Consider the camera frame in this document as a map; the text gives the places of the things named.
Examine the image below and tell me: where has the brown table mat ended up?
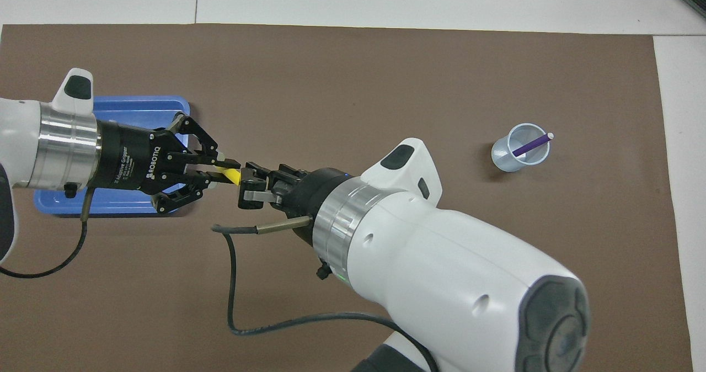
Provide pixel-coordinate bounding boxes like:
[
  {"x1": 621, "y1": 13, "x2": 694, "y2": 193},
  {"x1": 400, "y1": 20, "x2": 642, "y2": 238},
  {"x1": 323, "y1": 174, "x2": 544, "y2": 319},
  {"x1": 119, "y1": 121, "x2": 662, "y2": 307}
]
[{"x1": 0, "y1": 23, "x2": 694, "y2": 372}]

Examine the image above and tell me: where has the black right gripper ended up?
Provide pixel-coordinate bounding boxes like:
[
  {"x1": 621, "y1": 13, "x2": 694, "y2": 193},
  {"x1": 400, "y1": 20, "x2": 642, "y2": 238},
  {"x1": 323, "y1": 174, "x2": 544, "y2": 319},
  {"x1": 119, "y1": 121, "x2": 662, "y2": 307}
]
[{"x1": 237, "y1": 161, "x2": 348, "y2": 235}]

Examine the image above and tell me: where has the yellow pen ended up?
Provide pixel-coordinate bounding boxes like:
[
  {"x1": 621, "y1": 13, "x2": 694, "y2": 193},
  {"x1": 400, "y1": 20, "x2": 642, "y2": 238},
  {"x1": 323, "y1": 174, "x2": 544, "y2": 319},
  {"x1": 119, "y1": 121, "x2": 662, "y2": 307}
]
[{"x1": 216, "y1": 166, "x2": 242, "y2": 187}]

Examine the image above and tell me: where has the clear plastic cup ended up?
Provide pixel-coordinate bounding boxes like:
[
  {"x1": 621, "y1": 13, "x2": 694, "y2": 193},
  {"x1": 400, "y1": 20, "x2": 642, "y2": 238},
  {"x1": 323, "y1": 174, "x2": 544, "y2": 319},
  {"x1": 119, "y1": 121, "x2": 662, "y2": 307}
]
[{"x1": 491, "y1": 123, "x2": 550, "y2": 173}]

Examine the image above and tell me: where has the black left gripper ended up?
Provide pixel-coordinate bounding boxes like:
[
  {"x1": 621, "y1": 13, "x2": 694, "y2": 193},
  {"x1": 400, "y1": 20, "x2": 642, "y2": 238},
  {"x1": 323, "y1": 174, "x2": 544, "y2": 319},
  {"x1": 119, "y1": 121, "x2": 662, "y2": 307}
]
[{"x1": 93, "y1": 113, "x2": 242, "y2": 216}]

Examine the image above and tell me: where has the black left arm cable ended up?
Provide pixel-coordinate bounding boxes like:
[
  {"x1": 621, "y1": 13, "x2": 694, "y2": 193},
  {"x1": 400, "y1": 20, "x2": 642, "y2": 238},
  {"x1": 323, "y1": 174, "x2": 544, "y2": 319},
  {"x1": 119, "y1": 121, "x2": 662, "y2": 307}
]
[{"x1": 0, "y1": 187, "x2": 93, "y2": 279}]

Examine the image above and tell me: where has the purple pen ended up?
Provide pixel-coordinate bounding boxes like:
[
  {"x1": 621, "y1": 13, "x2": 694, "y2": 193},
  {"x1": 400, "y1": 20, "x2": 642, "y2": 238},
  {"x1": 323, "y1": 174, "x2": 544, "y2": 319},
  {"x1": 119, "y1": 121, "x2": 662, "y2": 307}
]
[{"x1": 511, "y1": 132, "x2": 555, "y2": 159}]

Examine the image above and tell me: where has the blue plastic tray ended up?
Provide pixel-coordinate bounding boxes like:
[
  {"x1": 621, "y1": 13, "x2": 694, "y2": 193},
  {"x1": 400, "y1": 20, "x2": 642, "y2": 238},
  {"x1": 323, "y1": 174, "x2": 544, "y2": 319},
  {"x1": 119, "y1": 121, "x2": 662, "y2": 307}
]
[{"x1": 34, "y1": 95, "x2": 191, "y2": 219}]

